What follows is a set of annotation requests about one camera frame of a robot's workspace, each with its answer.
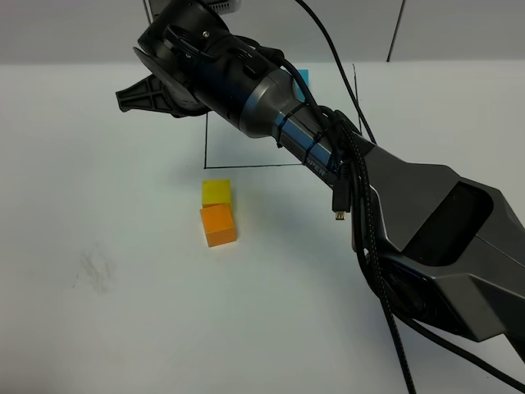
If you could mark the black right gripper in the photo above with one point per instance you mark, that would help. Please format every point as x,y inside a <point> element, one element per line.
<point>160,92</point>

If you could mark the yellow cube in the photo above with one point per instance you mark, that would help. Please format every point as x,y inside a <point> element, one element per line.
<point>216,191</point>

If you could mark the orange cube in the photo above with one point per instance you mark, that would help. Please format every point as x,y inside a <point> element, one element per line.
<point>218,224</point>

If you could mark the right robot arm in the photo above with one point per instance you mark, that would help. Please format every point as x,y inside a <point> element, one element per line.
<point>437,247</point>

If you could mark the template blue cube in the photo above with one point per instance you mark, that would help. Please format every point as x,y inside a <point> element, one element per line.
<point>298,93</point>

